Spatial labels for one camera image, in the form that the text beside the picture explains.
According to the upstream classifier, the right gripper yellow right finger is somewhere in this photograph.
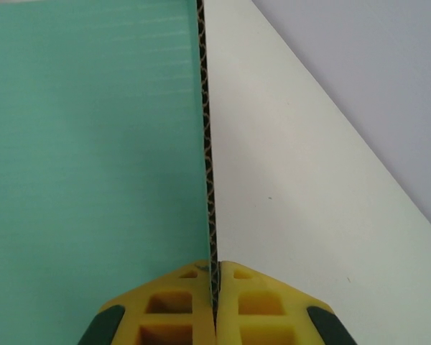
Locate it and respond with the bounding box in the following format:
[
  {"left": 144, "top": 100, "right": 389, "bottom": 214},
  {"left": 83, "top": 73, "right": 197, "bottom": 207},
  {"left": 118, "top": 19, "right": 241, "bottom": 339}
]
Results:
[{"left": 217, "top": 259, "right": 356, "bottom": 345}]

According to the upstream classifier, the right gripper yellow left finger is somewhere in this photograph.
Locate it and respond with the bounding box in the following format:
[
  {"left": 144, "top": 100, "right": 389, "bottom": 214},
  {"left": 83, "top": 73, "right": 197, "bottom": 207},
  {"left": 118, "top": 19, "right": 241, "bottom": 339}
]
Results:
[{"left": 79, "top": 259, "right": 216, "bottom": 345}]

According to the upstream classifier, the green corrugated cardboard box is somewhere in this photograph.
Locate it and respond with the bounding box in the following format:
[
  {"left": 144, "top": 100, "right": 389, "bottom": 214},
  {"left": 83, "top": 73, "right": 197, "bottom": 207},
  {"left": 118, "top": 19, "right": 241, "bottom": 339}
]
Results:
[{"left": 0, "top": 0, "right": 222, "bottom": 321}]

